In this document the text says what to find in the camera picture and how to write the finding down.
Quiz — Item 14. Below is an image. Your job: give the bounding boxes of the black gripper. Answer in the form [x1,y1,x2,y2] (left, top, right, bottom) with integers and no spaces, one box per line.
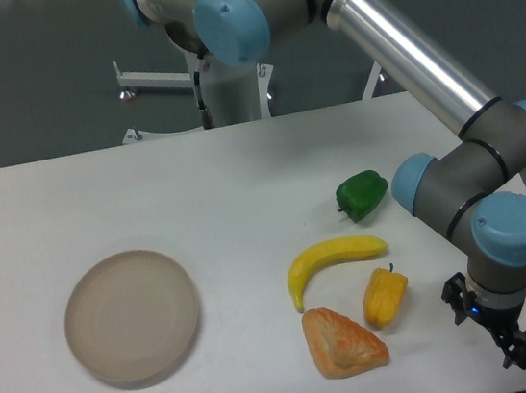
[441,272,526,370]

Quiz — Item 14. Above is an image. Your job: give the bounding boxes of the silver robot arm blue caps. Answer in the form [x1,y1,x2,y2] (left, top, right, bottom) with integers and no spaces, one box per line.
[119,0,526,369]

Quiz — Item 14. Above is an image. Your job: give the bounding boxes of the yellow bell pepper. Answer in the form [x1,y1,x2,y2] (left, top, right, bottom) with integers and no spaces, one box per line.
[363,267,409,329]

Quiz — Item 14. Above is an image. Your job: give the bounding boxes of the green bell pepper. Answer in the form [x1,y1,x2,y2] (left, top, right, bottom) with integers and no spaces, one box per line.
[336,170,388,223]

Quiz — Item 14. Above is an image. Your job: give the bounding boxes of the triangular pastry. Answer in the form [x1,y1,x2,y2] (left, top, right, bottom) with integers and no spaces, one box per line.
[302,307,390,380]

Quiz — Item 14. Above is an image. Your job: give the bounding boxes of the yellow banana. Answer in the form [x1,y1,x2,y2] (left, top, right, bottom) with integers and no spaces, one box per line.
[287,234,388,313]

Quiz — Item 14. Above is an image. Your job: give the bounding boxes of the beige round plate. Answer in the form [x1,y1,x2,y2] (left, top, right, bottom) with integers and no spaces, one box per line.
[63,250,201,390]

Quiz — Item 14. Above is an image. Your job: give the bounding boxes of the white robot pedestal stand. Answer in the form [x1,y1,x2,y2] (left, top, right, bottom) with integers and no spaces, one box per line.
[114,36,395,144]

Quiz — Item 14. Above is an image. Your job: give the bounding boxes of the black cable on pedestal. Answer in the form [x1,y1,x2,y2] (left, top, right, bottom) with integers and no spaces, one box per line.
[188,48,217,131]

